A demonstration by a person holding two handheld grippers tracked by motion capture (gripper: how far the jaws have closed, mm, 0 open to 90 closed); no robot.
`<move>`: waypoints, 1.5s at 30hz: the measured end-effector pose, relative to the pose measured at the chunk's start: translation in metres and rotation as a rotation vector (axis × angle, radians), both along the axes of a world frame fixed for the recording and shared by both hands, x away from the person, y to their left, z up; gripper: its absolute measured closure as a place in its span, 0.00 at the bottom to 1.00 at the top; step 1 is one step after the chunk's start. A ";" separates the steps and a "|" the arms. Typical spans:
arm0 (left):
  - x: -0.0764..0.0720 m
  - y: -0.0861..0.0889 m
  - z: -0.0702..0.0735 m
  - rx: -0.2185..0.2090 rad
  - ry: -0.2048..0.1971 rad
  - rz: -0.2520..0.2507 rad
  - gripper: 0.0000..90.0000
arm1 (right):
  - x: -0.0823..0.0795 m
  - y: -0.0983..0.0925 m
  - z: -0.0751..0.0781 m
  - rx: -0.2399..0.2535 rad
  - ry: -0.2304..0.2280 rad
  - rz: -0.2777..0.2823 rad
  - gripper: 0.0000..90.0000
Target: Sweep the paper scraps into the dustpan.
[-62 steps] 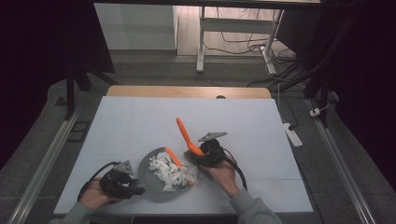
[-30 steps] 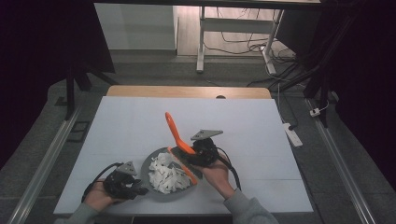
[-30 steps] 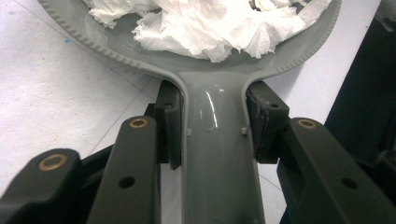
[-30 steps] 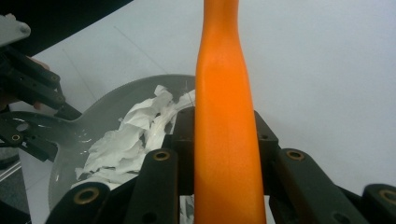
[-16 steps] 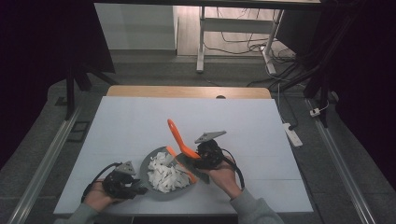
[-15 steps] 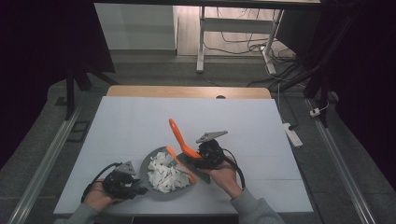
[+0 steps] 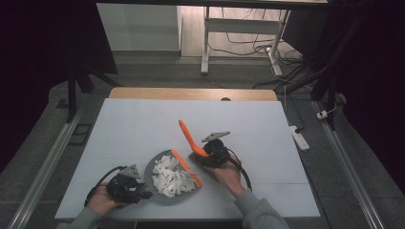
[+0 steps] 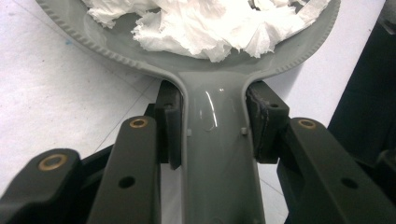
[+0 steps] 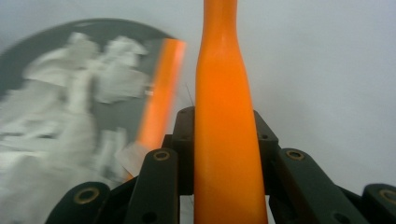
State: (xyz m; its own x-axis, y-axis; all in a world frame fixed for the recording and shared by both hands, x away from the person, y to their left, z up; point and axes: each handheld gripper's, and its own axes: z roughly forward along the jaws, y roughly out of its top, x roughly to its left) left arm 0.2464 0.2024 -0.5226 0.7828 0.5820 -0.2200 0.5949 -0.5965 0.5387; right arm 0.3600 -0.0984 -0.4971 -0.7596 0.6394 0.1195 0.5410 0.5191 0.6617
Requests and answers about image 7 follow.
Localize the black floor plate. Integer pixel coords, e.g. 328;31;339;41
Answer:
68;123;94;147

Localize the white panel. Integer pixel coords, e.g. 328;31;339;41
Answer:
96;3;183;52

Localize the pile of white paper scraps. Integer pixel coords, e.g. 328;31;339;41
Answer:
151;155;197;198

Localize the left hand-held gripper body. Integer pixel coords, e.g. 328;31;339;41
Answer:
106;164;144;204

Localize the grey dustpan with orange edge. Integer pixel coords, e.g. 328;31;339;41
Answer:
143;149;203;206

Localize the person's right hand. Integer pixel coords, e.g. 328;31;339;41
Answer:
205;156;246;199

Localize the black curtain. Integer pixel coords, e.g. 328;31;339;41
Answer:
0;0;119;175
333;0;405;187

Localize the black power strip cable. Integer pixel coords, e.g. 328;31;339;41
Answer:
283;94;306;134

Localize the white power strip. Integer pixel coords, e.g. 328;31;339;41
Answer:
288;125;310;152

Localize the right hand-held gripper black cable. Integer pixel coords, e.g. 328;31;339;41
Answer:
226;148;253;192

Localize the tangle of floor cables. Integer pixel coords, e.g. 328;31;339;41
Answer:
208;8;307;91

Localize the hand-held gripper black cable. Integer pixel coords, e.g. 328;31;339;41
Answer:
226;148;253;192
83;165;128;208

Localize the left hand-held gripper black cable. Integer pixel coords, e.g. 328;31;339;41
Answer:
83;165;128;208

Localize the metal floor rail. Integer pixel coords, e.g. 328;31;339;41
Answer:
7;107;86;229
312;100;387;229

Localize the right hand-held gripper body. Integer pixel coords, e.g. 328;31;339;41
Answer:
201;131;231;168

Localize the white desk frame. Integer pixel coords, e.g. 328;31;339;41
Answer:
200;6;291;77

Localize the person's left hand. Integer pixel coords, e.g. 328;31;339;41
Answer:
86;183;129;218

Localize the wooden table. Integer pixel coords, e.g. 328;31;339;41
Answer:
108;87;279;102

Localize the white table board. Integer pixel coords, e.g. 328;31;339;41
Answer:
54;97;321;221

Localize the black stand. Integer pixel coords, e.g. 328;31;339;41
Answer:
276;0;367;132
56;60;122;124

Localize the brush with orange handle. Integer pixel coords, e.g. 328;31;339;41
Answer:
178;118;213;168

